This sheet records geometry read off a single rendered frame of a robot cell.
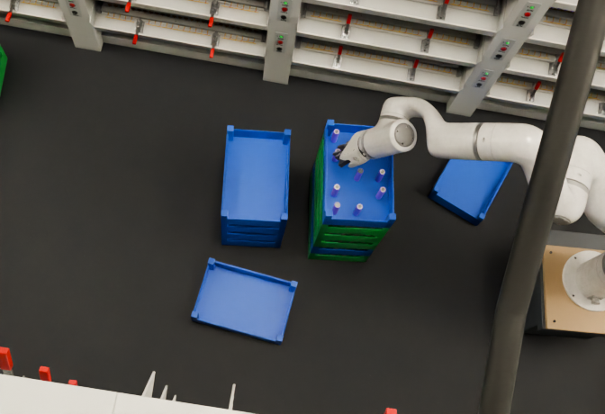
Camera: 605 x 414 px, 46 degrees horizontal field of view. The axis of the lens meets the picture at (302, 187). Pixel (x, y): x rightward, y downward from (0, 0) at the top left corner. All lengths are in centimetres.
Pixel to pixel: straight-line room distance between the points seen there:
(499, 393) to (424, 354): 186
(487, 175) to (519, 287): 211
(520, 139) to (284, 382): 115
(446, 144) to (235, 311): 100
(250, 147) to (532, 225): 179
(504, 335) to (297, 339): 182
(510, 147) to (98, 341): 143
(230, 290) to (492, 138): 110
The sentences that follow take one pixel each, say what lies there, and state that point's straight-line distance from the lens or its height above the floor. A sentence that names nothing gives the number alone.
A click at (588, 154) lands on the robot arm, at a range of 180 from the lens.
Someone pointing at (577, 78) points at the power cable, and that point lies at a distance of 57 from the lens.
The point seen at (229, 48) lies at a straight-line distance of 257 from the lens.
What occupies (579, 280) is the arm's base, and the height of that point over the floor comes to 33.
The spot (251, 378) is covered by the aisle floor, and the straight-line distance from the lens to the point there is 238.
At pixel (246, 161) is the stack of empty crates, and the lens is 230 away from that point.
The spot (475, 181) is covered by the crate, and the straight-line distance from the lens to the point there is 268.
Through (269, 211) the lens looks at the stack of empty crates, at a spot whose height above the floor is 24.
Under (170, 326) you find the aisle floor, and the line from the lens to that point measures 241.
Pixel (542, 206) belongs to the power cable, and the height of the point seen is 187.
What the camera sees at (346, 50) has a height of 19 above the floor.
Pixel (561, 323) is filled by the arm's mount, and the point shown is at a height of 29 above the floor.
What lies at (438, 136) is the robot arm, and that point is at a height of 84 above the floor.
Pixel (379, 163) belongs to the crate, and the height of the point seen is 40.
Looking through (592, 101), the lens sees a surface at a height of 18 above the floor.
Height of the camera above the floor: 237
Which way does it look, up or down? 69 degrees down
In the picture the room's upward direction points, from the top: 16 degrees clockwise
